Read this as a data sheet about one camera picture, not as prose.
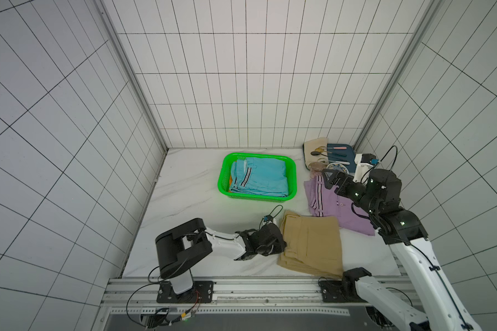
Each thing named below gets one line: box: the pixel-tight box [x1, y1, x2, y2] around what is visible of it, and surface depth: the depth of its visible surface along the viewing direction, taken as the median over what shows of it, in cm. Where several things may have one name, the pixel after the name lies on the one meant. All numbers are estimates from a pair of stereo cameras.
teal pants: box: [229, 157, 290, 198], surface depth 103 cm
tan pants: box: [277, 211, 344, 278], surface depth 84 cm
